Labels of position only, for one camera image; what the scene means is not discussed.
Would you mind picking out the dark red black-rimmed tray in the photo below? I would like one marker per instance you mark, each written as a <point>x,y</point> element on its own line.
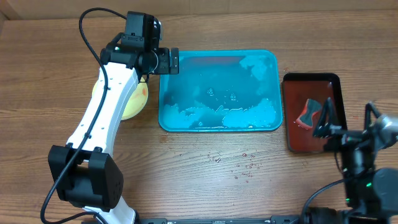
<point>297,88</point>

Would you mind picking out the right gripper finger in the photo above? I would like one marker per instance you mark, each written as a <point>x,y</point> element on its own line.
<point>328,122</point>
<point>370,109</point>

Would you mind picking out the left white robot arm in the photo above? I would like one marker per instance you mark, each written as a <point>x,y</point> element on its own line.
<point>83,170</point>

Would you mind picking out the teal plastic tray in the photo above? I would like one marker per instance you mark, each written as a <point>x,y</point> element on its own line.
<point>222,91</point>

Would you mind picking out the red sponge with dark scourer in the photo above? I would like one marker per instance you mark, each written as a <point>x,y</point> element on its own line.
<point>311,108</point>

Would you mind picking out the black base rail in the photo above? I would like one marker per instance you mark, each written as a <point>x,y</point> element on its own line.
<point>275,219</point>

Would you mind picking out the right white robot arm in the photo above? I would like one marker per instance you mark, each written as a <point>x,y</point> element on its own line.
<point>371,194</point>

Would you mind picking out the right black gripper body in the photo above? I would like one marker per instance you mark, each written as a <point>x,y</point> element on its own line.
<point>341,143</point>

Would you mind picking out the yellow plate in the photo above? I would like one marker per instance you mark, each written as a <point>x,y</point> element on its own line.
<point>137,100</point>

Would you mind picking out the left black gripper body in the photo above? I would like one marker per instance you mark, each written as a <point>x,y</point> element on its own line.
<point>157,63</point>

